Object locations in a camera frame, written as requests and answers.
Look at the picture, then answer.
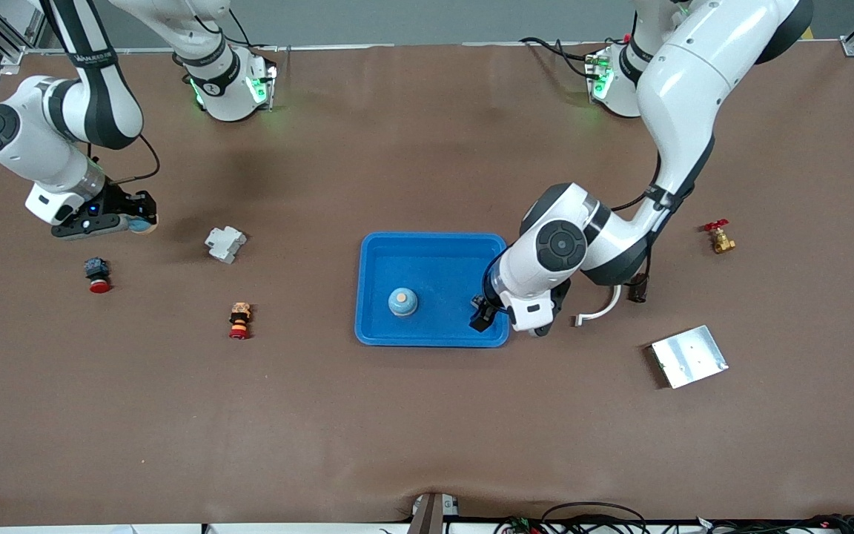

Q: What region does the white curved plastic piece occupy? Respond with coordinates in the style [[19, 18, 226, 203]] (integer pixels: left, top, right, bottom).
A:
[[575, 286, 623, 328]]

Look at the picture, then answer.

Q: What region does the red mushroom push button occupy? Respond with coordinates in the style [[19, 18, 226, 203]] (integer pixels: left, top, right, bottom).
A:
[[84, 257, 112, 294]]

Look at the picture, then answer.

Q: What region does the blue plastic tray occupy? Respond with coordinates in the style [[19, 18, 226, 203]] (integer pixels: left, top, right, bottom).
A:
[[354, 233, 510, 348]]

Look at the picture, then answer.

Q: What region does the white circuit breaker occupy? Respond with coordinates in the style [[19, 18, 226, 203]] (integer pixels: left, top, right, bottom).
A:
[[205, 226, 248, 265]]

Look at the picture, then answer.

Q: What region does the brown table mat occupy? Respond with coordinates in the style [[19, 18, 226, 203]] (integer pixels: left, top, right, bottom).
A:
[[0, 41, 854, 529]]

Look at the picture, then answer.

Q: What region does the silver metal plate module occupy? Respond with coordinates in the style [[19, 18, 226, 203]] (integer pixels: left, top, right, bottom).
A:
[[649, 325, 729, 389]]

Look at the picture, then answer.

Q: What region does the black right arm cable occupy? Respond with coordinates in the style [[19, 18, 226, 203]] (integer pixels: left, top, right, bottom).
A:
[[42, 0, 161, 186]]

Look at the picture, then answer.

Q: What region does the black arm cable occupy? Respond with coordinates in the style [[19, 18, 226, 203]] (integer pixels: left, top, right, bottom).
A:
[[42, 0, 161, 186], [609, 133, 717, 297]]

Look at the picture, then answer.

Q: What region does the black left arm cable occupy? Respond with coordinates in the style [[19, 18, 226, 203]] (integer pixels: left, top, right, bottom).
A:
[[609, 133, 717, 297]]

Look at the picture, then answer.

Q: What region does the brass valve red handle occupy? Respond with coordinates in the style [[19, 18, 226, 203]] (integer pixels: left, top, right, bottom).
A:
[[703, 220, 737, 255]]

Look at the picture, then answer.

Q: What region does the grey metal bracket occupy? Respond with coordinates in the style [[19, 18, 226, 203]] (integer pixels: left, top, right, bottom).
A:
[[406, 492, 462, 534]]

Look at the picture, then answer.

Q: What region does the black looped cable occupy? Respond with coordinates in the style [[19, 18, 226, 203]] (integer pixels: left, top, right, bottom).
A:
[[540, 502, 650, 534]]

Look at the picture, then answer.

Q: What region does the black base power cable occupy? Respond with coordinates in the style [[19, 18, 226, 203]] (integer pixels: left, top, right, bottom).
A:
[[520, 36, 598, 79]]

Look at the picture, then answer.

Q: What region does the black cable bundle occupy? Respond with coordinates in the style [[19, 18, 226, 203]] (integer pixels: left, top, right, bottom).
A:
[[694, 513, 854, 534]]

